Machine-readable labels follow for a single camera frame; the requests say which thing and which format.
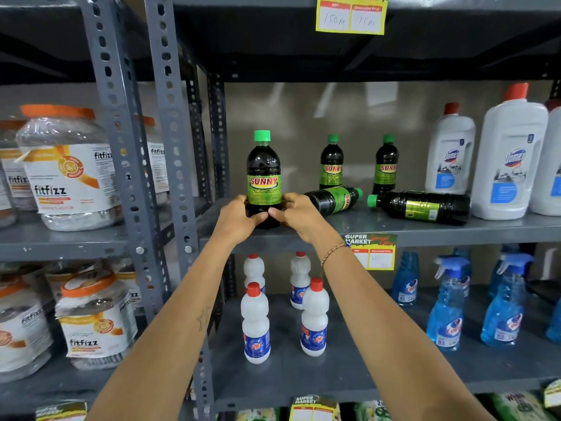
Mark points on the person's right forearm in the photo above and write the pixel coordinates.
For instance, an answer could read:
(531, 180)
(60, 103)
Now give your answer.
(394, 337)

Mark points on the person's left hand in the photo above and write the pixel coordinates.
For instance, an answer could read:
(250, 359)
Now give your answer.
(232, 223)

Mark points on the small white bottle red cap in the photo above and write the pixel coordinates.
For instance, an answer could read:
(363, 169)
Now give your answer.
(300, 280)
(256, 328)
(314, 324)
(254, 269)

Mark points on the large white bottle red cap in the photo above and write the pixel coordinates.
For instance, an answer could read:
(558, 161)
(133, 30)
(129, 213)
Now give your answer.
(451, 157)
(550, 170)
(508, 166)

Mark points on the person's left thumb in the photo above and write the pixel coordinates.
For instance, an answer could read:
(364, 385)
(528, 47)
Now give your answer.
(258, 218)

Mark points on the green packet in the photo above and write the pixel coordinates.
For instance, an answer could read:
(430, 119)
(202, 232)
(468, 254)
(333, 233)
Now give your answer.
(256, 415)
(521, 407)
(372, 412)

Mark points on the dark bottle with green cap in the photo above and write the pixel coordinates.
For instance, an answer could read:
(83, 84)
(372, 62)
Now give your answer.
(385, 168)
(331, 166)
(263, 170)
(425, 208)
(335, 199)

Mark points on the person's right thumb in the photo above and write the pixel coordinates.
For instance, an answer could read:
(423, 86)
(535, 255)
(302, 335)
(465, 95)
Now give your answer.
(277, 213)

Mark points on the person's right hand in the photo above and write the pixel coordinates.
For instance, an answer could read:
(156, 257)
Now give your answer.
(307, 219)

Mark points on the green and yellow price tag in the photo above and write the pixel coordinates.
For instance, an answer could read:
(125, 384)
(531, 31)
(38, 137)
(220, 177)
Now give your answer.
(377, 252)
(554, 392)
(313, 409)
(61, 412)

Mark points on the grey metal shelving rack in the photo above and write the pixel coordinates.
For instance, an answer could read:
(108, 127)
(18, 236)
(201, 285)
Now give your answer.
(416, 230)
(116, 127)

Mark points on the group of orange-lidded plastic jars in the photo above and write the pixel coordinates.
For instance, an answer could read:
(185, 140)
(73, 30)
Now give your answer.
(72, 179)

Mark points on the person's left forearm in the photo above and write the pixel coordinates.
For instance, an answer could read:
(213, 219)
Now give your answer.
(175, 337)

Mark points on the row of blue spray bottles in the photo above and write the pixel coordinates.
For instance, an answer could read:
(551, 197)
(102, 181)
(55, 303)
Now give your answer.
(447, 315)

